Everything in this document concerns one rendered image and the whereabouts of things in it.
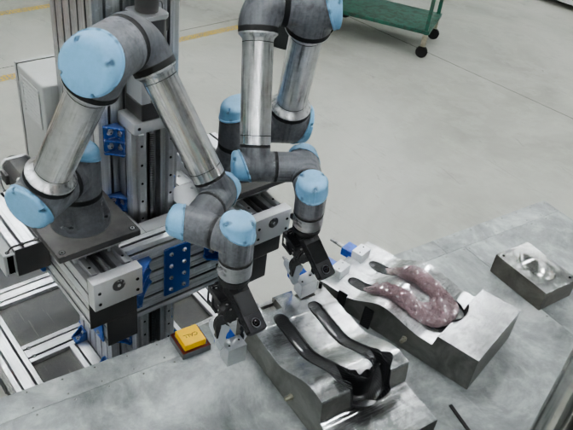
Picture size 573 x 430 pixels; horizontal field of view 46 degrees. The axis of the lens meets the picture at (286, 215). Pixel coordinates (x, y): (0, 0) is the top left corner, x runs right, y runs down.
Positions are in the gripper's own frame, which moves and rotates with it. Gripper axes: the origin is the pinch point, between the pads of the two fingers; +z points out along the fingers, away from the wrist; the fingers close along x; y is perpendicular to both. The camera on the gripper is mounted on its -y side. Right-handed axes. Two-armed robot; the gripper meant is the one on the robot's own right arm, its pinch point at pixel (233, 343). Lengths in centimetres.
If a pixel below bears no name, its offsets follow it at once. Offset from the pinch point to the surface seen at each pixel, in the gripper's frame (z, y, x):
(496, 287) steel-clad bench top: 15, -5, -92
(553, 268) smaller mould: 8, -12, -108
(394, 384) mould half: 7.3, -23.6, -32.2
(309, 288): 2.6, 9.7, -29.3
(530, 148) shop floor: 95, 137, -317
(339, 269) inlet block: 6.9, 16.3, -45.1
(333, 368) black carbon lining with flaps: 3.2, -15.2, -19.2
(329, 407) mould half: 4.4, -23.3, -12.3
